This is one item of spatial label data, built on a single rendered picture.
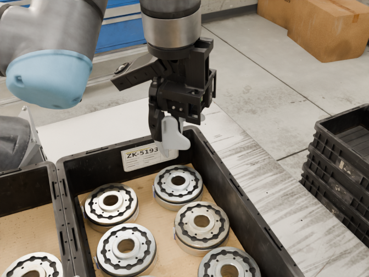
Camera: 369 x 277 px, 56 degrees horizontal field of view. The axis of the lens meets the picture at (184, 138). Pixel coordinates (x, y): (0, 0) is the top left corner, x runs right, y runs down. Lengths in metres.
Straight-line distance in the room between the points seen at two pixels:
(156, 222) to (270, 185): 0.38
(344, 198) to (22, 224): 1.11
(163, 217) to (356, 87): 2.44
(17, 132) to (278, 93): 2.11
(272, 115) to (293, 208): 1.57
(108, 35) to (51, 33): 2.13
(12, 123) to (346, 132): 1.25
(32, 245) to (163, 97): 0.39
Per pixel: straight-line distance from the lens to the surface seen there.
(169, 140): 0.55
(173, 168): 0.75
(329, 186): 1.48
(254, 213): 0.60
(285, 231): 0.88
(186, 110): 0.49
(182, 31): 0.44
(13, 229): 0.76
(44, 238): 0.73
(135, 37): 2.57
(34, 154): 0.87
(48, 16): 0.38
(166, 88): 0.49
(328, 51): 3.21
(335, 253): 0.88
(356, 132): 1.61
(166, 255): 0.66
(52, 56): 0.36
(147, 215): 0.71
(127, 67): 0.55
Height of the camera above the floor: 1.39
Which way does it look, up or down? 40 degrees down
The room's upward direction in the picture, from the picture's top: straight up
